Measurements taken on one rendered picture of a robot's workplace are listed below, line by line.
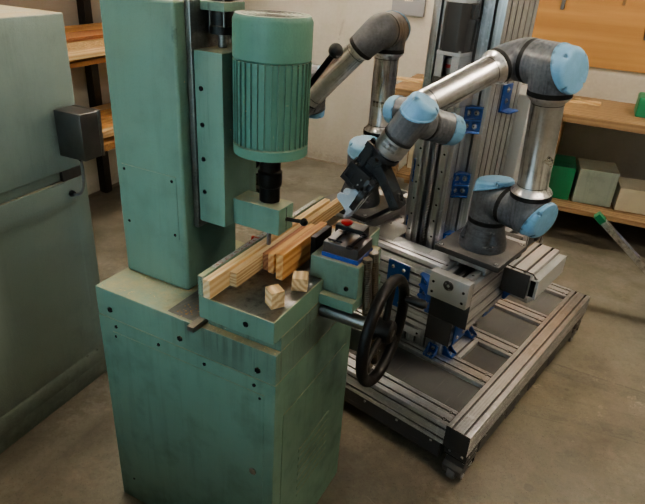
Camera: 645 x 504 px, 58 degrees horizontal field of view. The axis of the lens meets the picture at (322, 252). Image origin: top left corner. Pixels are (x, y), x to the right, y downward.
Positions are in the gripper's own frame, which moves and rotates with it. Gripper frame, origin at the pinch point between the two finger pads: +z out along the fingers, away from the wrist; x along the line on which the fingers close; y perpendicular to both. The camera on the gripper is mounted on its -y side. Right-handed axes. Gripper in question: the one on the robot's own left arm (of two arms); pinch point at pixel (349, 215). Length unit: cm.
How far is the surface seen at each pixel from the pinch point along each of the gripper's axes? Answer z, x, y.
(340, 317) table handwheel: 16.8, 11.9, -15.7
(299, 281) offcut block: 11.3, 18.9, -2.8
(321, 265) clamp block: 9.7, 10.5, -3.6
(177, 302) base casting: 38.1, 26.9, 18.0
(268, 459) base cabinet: 51, 32, -27
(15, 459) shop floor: 140, 42, 35
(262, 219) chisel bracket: 9.1, 13.8, 14.6
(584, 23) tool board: -32, -318, -1
